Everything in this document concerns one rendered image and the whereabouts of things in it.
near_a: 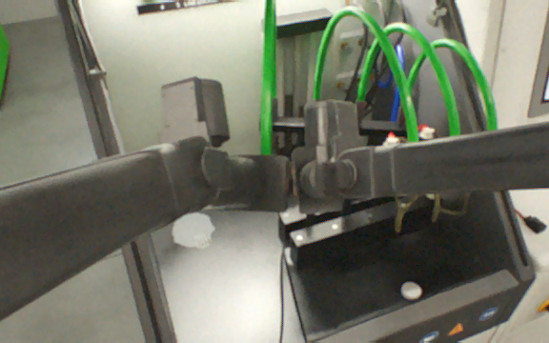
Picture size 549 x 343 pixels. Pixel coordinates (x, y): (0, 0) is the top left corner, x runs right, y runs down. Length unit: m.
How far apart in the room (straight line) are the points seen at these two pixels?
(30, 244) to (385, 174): 0.37
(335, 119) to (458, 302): 0.46
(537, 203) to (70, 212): 0.97
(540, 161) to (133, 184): 0.31
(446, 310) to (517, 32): 0.53
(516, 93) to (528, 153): 0.62
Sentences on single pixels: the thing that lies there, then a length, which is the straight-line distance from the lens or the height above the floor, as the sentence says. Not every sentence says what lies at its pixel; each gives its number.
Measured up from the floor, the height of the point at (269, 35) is 1.41.
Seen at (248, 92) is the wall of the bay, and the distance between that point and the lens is 1.02.
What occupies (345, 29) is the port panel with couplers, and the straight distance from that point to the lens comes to 1.05.
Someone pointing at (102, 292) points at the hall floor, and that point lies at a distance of 2.12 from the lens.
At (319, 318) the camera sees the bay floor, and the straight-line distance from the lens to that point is 0.97.
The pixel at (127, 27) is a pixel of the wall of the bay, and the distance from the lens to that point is 0.90.
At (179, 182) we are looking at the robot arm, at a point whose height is 1.44.
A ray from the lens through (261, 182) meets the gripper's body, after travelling 0.51.
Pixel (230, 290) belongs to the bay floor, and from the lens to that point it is 1.00.
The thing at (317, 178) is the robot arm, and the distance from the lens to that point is 0.58.
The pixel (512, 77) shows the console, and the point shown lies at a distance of 1.02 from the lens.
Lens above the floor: 1.66
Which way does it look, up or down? 42 degrees down
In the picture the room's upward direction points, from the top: straight up
